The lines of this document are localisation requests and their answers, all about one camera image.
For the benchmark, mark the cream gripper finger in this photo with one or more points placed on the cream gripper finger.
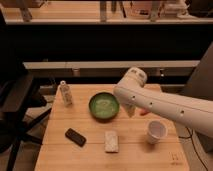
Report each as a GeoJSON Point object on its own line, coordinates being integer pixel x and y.
{"type": "Point", "coordinates": [130, 110]}

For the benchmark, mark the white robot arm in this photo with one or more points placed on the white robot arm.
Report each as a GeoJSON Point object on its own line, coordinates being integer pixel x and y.
{"type": "Point", "coordinates": [192, 112]}

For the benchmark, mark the clear plastic bottle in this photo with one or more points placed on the clear plastic bottle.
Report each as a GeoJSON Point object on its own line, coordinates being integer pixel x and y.
{"type": "Point", "coordinates": [66, 93]}

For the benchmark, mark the orange carrot toy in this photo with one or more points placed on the orange carrot toy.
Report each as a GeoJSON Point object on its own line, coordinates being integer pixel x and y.
{"type": "Point", "coordinates": [144, 112]}

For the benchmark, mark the green bowl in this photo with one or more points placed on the green bowl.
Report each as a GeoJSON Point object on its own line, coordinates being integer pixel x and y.
{"type": "Point", "coordinates": [104, 106]}

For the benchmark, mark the white paper cup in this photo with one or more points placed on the white paper cup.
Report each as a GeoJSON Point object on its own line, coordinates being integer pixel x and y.
{"type": "Point", "coordinates": [156, 131]}

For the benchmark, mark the white sponge block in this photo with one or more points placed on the white sponge block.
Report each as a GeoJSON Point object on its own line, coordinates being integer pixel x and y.
{"type": "Point", "coordinates": [111, 142]}

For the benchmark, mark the black phone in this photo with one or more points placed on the black phone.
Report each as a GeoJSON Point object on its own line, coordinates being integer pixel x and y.
{"type": "Point", "coordinates": [76, 137]}

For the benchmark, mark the black office chair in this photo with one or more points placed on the black office chair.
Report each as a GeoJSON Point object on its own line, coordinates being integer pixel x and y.
{"type": "Point", "coordinates": [18, 92]}

